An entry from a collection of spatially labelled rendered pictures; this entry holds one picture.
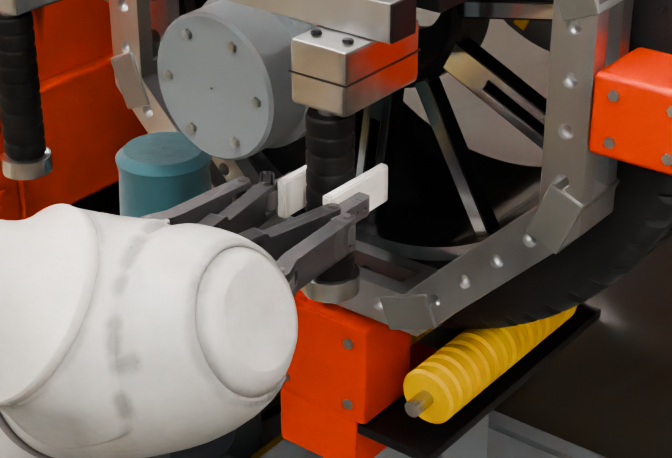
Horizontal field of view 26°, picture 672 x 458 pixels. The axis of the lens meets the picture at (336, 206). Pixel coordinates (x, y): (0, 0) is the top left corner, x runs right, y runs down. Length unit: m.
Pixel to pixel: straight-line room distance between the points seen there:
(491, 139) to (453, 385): 1.81
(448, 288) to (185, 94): 0.30
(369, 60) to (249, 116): 0.19
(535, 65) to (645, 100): 2.44
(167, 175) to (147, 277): 0.66
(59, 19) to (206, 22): 0.53
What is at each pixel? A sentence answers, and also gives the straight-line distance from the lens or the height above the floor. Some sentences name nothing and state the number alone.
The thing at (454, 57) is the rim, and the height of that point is 0.82.
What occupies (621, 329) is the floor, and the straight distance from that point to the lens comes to 2.52.
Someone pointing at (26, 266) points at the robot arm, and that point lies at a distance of 0.68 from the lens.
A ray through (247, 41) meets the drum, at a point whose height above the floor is 0.90.
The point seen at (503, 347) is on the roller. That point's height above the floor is 0.53.
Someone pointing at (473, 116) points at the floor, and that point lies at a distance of 3.28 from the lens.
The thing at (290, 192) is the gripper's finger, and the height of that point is 0.84.
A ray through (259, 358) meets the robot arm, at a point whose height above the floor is 0.94.
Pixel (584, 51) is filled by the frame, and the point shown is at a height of 0.90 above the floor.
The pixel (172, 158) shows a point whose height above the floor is 0.74.
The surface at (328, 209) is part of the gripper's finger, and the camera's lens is 1.02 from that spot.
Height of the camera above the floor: 1.31
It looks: 27 degrees down
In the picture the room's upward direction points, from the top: straight up
